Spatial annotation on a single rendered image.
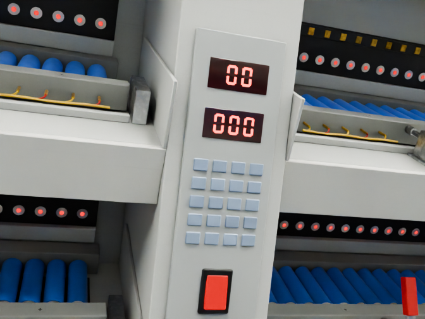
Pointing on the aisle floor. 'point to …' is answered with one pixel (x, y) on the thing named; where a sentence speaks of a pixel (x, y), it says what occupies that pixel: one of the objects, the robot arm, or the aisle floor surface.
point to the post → (155, 278)
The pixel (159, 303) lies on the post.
